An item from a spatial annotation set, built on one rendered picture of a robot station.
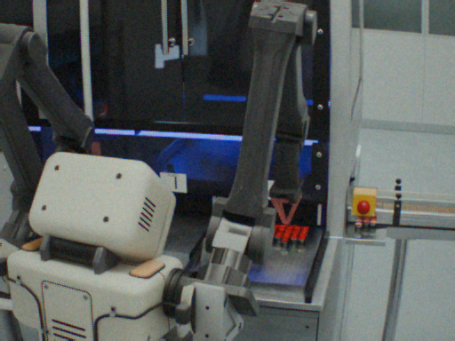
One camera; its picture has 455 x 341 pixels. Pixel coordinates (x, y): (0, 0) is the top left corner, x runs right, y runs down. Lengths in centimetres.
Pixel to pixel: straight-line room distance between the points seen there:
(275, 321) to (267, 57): 125
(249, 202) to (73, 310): 34
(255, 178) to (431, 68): 548
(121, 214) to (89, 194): 7
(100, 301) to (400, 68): 565
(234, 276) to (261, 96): 28
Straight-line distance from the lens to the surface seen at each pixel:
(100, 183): 97
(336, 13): 172
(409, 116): 650
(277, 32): 97
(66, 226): 98
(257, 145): 99
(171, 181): 194
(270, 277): 166
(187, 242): 186
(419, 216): 197
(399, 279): 212
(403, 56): 637
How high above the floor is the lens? 169
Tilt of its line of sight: 19 degrees down
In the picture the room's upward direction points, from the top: 1 degrees counter-clockwise
